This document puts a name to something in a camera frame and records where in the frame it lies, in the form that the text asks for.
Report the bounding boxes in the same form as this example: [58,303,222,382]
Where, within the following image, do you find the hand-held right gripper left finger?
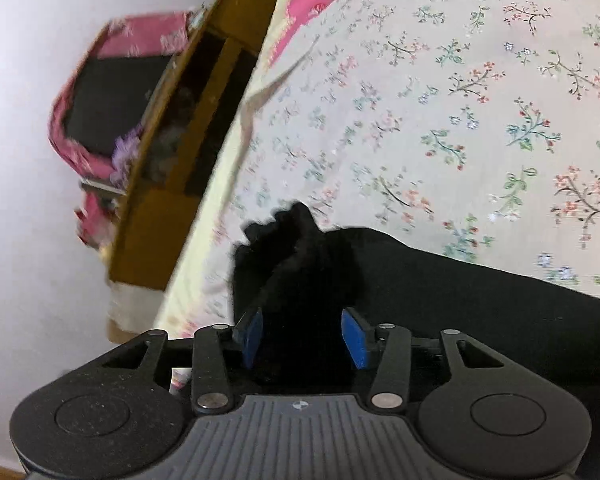
[101,308,265,416]

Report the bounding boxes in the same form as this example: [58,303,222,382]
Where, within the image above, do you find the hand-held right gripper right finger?
[340,307,502,416]

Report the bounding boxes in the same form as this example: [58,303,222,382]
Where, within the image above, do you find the black pants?
[228,200,600,402]

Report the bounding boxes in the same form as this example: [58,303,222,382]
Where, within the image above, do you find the wooden cabinet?
[105,0,281,342]

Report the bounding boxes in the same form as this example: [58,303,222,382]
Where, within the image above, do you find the purple cloth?
[109,127,144,186]

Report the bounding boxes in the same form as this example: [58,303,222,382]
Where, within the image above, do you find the white floral bedsheet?
[212,0,600,302]

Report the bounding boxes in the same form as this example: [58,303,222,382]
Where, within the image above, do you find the pink floral cloth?
[47,10,197,252]

